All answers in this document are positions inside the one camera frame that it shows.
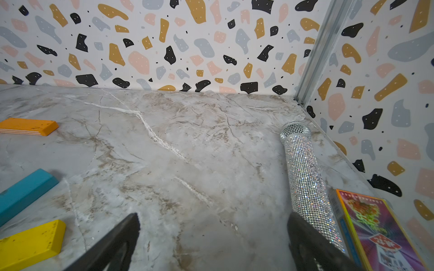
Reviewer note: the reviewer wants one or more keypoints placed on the silver glitter microphone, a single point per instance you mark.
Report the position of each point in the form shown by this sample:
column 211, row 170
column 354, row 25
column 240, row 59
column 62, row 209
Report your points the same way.
column 308, row 191

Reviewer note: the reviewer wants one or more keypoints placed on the orange block far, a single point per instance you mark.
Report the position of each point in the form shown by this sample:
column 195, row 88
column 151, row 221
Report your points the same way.
column 28, row 126

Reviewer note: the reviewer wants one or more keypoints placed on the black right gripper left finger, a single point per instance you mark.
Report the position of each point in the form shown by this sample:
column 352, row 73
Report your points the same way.
column 114, row 251

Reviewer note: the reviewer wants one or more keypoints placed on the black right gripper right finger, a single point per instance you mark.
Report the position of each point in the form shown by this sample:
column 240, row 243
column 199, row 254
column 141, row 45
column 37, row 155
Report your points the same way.
column 313, row 252

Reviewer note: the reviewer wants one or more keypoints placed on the aluminium corner post right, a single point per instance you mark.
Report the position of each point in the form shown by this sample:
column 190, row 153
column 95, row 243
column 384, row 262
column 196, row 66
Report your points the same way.
column 328, row 33

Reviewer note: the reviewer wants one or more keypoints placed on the purple card box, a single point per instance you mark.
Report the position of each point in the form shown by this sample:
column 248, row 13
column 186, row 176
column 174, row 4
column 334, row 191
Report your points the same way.
column 374, row 238

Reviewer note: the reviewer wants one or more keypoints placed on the yellow block scuffed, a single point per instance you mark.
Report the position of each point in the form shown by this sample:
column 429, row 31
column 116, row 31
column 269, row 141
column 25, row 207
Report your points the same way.
column 32, row 246

